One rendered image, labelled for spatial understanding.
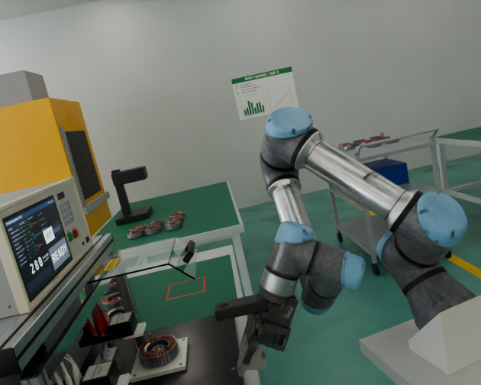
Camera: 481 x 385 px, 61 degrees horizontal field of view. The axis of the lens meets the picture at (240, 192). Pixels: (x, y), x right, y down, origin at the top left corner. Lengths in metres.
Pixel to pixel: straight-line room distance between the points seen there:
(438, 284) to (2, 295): 0.92
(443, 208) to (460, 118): 6.30
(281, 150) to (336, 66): 5.46
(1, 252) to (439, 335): 0.90
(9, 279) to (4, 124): 3.92
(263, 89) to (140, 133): 1.90
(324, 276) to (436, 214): 0.28
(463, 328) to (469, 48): 6.52
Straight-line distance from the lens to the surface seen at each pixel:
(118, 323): 1.20
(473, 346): 1.10
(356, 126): 6.56
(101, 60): 6.39
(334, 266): 0.87
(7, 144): 4.75
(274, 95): 6.25
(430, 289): 1.07
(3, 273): 0.89
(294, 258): 0.86
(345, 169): 1.03
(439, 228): 0.97
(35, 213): 0.99
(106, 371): 1.00
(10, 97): 5.00
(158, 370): 1.21
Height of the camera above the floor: 1.39
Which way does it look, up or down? 11 degrees down
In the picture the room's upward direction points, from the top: 12 degrees counter-clockwise
